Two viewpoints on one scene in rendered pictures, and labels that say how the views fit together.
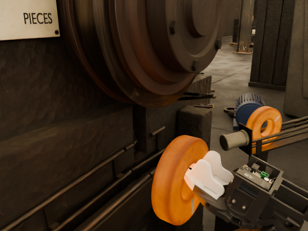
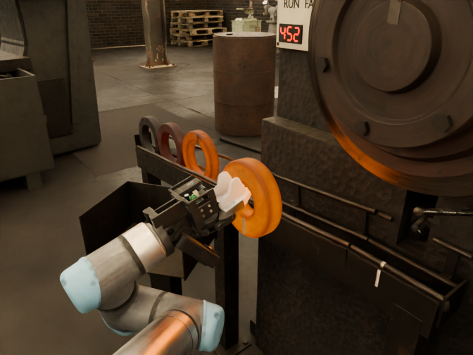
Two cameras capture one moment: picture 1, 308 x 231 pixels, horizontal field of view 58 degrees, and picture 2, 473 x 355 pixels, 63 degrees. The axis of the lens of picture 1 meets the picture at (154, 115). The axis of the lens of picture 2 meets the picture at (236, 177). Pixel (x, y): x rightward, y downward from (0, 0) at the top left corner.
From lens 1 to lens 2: 92 cm
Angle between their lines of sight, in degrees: 96
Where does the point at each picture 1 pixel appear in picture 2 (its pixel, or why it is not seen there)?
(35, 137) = (310, 133)
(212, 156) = (234, 182)
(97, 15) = (310, 41)
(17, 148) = (293, 129)
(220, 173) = (227, 198)
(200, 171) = (224, 180)
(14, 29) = not seen: hidden behind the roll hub
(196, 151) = (248, 178)
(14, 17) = not seen: hidden behind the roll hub
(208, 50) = (410, 121)
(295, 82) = not seen: outside the picture
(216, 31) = (449, 98)
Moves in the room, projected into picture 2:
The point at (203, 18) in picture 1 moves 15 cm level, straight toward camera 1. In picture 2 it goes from (379, 63) to (278, 56)
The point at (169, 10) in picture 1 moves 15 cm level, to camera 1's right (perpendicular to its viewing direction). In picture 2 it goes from (318, 44) to (305, 57)
